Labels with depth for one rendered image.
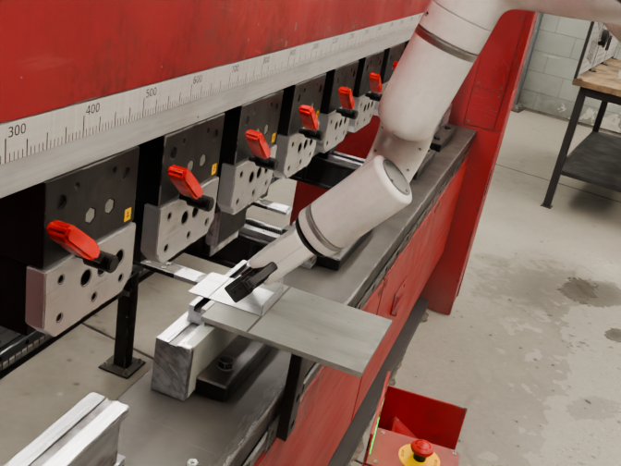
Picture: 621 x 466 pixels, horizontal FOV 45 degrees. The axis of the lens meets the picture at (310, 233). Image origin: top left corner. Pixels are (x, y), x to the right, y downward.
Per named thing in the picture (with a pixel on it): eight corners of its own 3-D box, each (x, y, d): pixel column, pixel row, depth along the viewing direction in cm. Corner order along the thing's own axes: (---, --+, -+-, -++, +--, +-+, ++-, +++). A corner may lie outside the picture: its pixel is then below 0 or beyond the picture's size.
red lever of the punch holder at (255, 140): (265, 130, 98) (279, 162, 107) (237, 122, 99) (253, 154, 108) (260, 142, 97) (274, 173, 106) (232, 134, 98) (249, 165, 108)
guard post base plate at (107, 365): (127, 379, 260) (127, 373, 259) (98, 368, 263) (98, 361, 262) (145, 362, 271) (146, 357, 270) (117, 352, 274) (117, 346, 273)
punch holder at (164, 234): (154, 269, 88) (167, 137, 82) (93, 249, 90) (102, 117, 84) (213, 229, 101) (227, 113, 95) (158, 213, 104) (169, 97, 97)
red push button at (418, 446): (429, 472, 125) (433, 455, 123) (405, 465, 125) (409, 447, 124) (431, 457, 128) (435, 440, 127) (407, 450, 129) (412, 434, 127)
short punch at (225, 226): (214, 259, 115) (222, 202, 111) (203, 255, 115) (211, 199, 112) (242, 238, 124) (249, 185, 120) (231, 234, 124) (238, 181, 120)
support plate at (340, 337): (360, 378, 108) (361, 373, 108) (200, 321, 115) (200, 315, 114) (391, 325, 124) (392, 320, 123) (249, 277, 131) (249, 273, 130)
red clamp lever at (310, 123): (316, 105, 116) (324, 134, 125) (292, 99, 117) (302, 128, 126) (312, 115, 115) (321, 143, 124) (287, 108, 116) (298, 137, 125)
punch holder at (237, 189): (228, 218, 106) (244, 106, 99) (176, 202, 108) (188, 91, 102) (270, 190, 119) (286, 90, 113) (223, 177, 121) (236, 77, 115)
